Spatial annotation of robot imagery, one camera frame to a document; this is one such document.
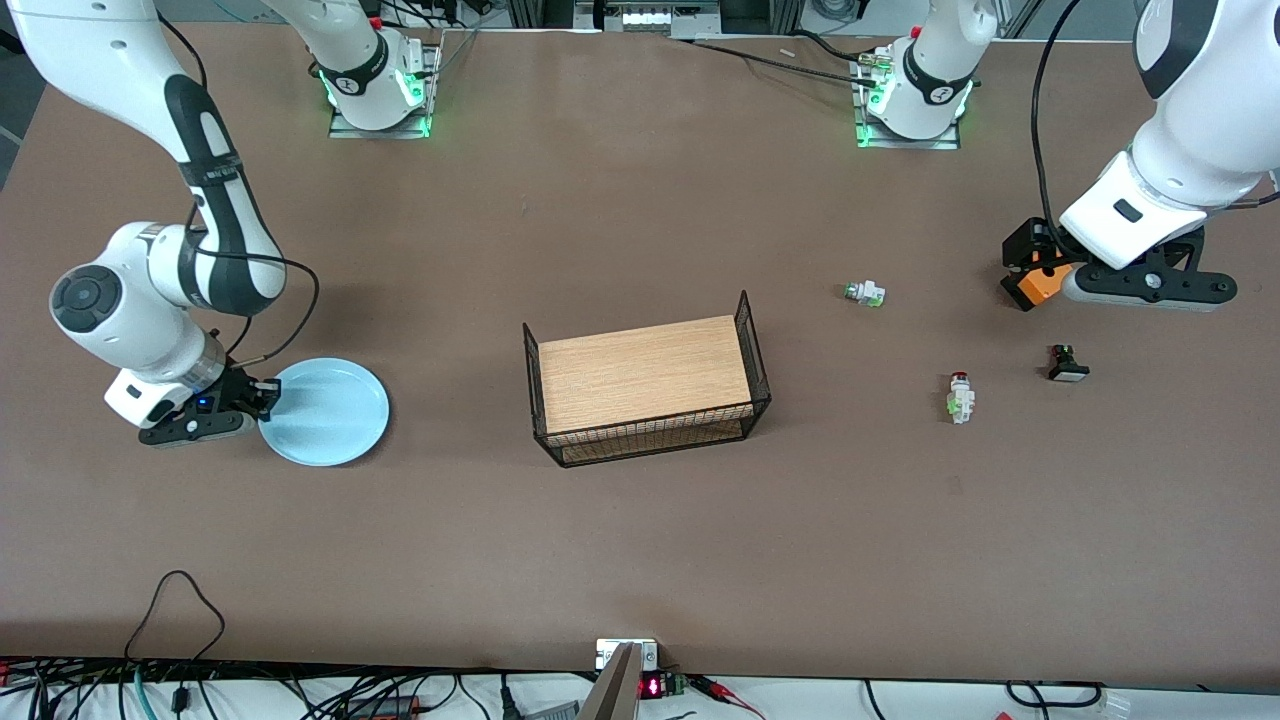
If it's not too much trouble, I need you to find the light blue round plate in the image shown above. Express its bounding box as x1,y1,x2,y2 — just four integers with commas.
257,357,391,468

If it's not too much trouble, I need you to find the white mounting plate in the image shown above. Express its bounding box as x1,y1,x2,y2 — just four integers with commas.
596,638,659,671

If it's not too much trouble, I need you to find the metal device with lights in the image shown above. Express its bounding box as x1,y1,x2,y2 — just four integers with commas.
575,0,721,39

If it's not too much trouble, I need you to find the red clip lead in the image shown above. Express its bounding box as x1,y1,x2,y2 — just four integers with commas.
690,675,766,720

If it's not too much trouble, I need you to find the orange button enclosure box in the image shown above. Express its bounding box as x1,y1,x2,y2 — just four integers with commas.
1003,262,1076,312

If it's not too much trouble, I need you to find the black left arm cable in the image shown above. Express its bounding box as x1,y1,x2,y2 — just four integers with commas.
1030,0,1086,251

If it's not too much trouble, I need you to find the black looped cable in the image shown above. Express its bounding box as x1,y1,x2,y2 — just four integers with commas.
124,570,226,663

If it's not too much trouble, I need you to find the black cable on table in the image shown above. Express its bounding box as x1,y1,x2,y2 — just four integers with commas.
690,40,881,89

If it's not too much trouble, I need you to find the black wire rack wooden top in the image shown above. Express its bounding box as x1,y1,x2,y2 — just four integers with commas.
522,290,772,469

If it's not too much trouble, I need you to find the black coiled cable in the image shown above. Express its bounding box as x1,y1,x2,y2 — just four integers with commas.
1005,680,1106,711

